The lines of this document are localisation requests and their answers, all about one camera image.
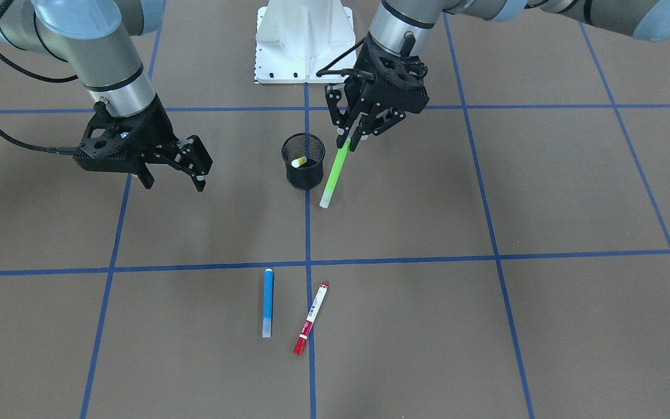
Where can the green highlighter pen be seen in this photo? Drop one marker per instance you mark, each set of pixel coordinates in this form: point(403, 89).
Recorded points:
point(334, 175)

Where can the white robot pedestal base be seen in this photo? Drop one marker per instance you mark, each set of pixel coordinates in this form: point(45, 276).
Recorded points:
point(300, 41)

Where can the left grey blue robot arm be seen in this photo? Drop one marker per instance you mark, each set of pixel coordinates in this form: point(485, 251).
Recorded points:
point(404, 27)

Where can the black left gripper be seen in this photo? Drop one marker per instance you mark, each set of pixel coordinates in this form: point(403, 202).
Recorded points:
point(368, 93)

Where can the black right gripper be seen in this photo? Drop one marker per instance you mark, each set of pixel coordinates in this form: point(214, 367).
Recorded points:
point(159, 129)

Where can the yellow highlighter pen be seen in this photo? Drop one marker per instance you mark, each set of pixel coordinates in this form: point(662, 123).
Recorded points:
point(299, 162)

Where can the blue marker pen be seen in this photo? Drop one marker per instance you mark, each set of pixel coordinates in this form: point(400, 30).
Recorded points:
point(267, 303)

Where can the black mesh pen cup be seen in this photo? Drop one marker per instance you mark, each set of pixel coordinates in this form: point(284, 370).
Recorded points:
point(303, 155)

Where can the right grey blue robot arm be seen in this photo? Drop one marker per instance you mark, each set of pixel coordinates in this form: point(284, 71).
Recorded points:
point(95, 39)

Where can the red white marker pen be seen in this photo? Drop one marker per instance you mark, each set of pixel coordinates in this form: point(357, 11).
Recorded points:
point(303, 337)

